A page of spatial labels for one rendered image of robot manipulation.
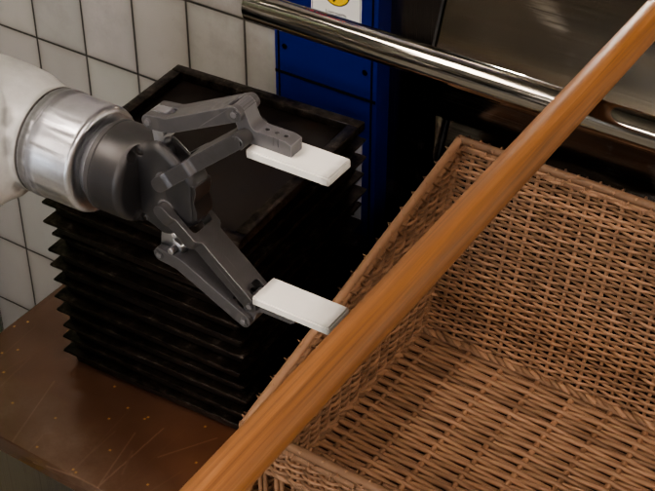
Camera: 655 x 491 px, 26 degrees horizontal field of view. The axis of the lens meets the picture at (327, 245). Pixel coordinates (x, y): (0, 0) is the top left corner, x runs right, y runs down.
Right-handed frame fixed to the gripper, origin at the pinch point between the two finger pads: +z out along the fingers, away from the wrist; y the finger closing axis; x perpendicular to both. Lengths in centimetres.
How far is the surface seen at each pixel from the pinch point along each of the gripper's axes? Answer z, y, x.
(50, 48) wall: -94, 45, -69
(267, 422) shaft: 7.4, -1.3, 18.5
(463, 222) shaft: 7.9, -1.3, -6.2
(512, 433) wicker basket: -3, 60, -47
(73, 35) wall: -89, 41, -69
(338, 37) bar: -18.0, 2.4, -30.5
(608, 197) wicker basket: -1, 35, -64
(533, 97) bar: 2.3, 2.3, -30.2
